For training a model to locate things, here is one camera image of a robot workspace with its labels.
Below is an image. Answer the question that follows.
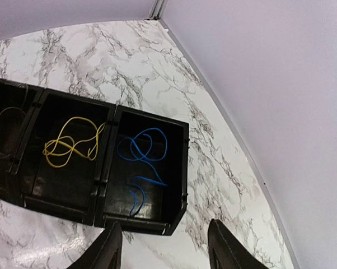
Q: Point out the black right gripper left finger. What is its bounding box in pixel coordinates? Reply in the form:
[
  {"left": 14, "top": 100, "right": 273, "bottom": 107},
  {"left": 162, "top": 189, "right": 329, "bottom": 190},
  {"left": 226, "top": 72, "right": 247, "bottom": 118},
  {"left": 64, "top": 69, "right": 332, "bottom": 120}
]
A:
[{"left": 67, "top": 222, "right": 123, "bottom": 269}]

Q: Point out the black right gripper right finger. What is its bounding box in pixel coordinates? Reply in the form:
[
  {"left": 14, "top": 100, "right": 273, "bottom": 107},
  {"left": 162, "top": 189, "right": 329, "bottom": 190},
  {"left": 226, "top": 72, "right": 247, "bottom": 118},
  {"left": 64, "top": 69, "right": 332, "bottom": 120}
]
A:
[{"left": 208, "top": 219, "right": 265, "bottom": 269}]

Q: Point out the blue cable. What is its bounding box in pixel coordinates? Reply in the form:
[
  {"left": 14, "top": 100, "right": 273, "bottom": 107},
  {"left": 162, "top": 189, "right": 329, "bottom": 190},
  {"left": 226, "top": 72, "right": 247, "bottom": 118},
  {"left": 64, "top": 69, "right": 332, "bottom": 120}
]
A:
[{"left": 116, "top": 127, "right": 169, "bottom": 216}]

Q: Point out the yellow cable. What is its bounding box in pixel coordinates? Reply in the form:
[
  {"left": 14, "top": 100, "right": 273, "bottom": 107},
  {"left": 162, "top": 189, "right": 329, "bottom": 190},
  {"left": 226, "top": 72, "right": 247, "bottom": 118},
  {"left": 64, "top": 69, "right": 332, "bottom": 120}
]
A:
[{"left": 42, "top": 116, "right": 106, "bottom": 169}]

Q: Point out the thin black cable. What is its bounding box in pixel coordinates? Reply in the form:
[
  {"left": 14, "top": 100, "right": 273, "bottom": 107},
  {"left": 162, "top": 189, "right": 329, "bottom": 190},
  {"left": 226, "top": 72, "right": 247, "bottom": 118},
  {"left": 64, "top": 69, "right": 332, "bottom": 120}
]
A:
[{"left": 0, "top": 84, "right": 31, "bottom": 163}]

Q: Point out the black three-compartment plastic bin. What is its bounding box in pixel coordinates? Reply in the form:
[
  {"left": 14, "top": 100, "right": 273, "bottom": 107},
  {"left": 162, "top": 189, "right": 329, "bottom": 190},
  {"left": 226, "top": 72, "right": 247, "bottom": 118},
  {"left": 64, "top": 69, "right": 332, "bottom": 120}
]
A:
[{"left": 0, "top": 78, "right": 189, "bottom": 236}]

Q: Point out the left aluminium corner post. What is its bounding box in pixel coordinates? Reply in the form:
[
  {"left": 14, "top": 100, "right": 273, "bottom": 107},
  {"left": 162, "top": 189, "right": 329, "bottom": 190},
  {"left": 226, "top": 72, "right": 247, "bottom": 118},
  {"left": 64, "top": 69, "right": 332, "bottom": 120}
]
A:
[{"left": 148, "top": 0, "right": 168, "bottom": 20}]

